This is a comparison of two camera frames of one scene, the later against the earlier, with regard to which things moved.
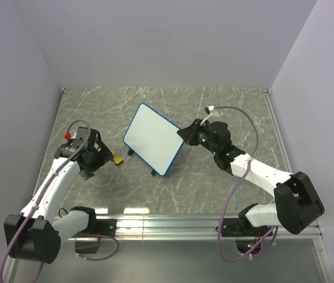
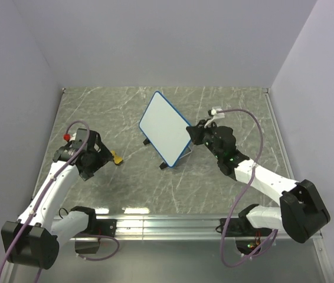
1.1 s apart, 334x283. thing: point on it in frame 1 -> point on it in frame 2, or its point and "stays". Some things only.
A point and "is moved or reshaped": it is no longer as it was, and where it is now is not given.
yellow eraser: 117,158 stays
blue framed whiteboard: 153,138 is moved or reshaped
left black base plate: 101,226 stays
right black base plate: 241,227 stays
